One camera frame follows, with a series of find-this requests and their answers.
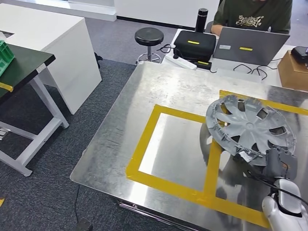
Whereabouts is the robot's right grey hand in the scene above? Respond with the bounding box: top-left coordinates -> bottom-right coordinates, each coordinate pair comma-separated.
260,145 -> 298,181

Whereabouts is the silver grey wheel hubcap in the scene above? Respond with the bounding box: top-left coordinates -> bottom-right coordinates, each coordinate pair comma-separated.
205,94 -> 297,167

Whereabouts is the steel top workbench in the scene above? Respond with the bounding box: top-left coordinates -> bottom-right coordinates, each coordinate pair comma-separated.
69,60 -> 308,231

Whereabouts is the brown cardboard box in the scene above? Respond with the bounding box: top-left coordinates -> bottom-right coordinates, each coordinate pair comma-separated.
277,50 -> 308,92

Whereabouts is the grey laptop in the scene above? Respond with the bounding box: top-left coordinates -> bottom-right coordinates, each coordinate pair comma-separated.
213,27 -> 291,66

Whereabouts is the small black device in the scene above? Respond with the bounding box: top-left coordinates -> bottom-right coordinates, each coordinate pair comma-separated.
193,60 -> 212,71

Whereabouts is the person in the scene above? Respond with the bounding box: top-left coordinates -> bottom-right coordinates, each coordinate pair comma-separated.
211,0 -> 293,36

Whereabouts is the black case with yellow label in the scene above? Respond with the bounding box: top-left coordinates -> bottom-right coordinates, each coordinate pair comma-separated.
174,30 -> 217,63

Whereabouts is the white power strip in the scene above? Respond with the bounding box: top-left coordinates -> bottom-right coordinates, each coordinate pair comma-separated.
165,52 -> 197,71

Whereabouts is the black thermos bottle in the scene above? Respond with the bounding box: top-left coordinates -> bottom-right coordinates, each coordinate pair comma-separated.
195,8 -> 208,33

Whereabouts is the yellow bench tape square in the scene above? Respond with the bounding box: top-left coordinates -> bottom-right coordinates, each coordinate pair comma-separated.
125,104 -> 222,208

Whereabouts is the black round stool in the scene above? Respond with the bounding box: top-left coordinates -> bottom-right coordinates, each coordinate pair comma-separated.
134,27 -> 165,65

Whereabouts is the small black floor object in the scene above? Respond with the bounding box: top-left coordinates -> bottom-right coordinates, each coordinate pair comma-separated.
94,51 -> 103,69

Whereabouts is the large white desk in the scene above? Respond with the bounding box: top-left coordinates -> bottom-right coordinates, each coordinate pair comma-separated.
0,3 -> 102,116

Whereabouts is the green top table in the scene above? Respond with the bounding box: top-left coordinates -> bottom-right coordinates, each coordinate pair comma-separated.
0,44 -> 69,178

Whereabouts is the yellow tape strip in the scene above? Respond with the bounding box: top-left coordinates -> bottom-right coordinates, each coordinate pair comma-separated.
0,82 -> 14,93

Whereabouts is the green plastic crate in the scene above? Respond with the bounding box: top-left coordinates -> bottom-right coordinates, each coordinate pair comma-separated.
0,39 -> 15,77

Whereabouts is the black looped desk cable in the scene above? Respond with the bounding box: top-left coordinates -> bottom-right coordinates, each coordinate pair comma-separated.
233,63 -> 268,81

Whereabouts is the black cable with plug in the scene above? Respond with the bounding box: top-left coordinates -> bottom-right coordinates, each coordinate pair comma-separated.
156,44 -> 180,61

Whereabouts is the black floor cable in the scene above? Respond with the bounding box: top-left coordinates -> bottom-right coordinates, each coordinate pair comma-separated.
74,184 -> 81,222

